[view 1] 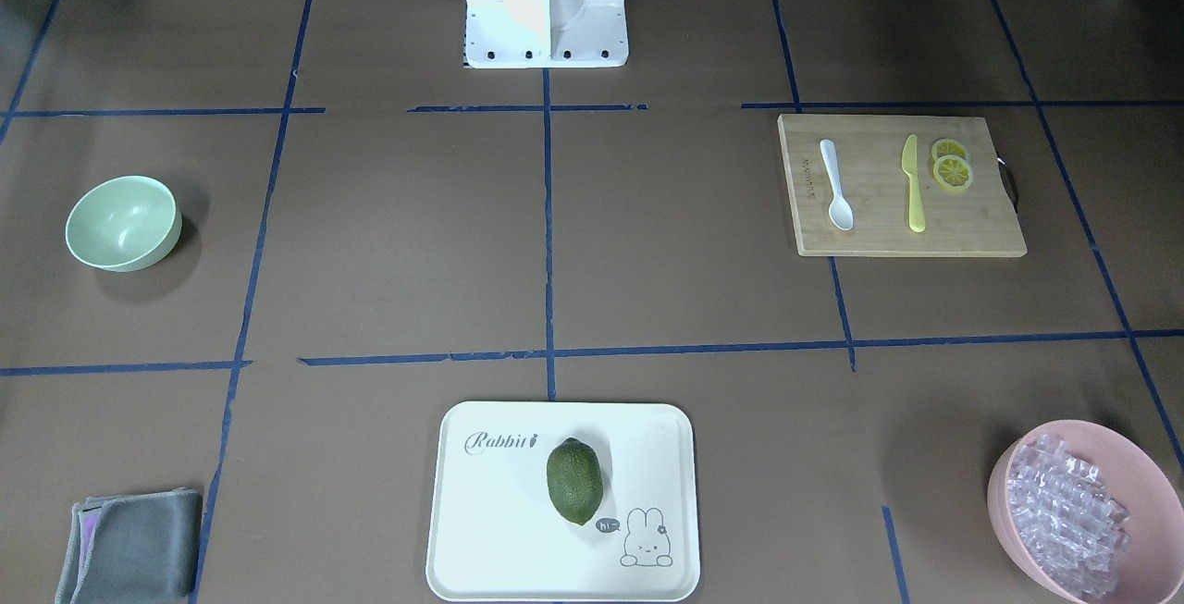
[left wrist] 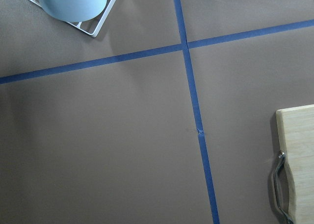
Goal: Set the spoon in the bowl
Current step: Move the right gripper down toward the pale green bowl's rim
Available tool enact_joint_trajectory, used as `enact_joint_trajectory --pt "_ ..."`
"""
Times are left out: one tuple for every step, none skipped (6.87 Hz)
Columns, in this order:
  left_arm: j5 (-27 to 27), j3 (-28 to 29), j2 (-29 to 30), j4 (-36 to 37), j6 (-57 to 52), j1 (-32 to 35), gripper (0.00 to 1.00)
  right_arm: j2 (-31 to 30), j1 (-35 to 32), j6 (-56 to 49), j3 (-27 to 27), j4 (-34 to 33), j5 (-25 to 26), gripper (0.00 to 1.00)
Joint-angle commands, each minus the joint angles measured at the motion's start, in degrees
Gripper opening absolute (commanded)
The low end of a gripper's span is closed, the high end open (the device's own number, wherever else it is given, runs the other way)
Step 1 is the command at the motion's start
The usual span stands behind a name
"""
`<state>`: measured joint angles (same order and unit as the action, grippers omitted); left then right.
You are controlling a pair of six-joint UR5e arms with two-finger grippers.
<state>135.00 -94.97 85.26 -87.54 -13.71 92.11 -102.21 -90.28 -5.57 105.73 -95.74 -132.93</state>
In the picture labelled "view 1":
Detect light green bowl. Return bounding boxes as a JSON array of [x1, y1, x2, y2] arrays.
[[64, 175, 184, 272]]

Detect white plastic spoon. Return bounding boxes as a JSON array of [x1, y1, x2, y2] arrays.
[[818, 139, 855, 230]]

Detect pink bowl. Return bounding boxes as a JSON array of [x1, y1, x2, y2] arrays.
[[986, 420, 1183, 603]]

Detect folded grey cloth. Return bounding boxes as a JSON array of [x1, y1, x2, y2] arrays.
[[54, 487, 202, 603]]

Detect bamboo cutting board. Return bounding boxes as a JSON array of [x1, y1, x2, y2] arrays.
[[777, 114, 1028, 258]]

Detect upper lemon slice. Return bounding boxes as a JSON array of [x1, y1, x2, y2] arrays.
[[931, 139, 971, 163]]

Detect white rabbit tray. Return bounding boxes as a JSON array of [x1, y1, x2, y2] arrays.
[[425, 401, 701, 603]]

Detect yellow plastic knife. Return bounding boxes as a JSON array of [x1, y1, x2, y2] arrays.
[[901, 133, 927, 233]]

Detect green avocado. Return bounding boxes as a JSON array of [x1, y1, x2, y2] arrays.
[[546, 437, 605, 525]]

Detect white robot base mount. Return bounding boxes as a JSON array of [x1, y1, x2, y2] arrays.
[[462, 0, 630, 69]]

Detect clear ice cubes pile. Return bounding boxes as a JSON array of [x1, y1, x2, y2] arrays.
[[1005, 433, 1130, 600]]

